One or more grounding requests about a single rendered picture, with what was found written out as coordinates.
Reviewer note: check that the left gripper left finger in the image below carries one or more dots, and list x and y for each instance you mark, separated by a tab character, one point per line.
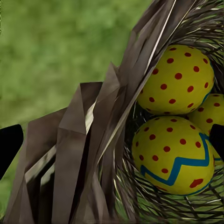
11	140

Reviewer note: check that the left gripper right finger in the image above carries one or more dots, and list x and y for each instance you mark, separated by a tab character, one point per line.
217	139

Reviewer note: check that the wicker basket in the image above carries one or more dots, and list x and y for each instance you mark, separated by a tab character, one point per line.
76	163

